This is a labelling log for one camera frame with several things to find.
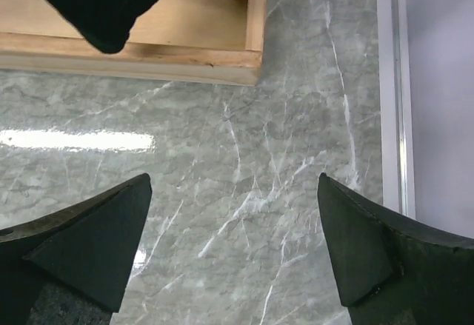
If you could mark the aluminium table edge rail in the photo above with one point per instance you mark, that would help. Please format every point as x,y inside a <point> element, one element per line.
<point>396,108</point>

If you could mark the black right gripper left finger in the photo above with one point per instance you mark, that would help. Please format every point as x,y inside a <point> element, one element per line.
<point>72,266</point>

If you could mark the wooden drying rack stand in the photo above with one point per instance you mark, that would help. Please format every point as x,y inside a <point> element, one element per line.
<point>207,41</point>

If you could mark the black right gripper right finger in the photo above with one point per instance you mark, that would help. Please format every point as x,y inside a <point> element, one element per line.
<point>391,269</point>

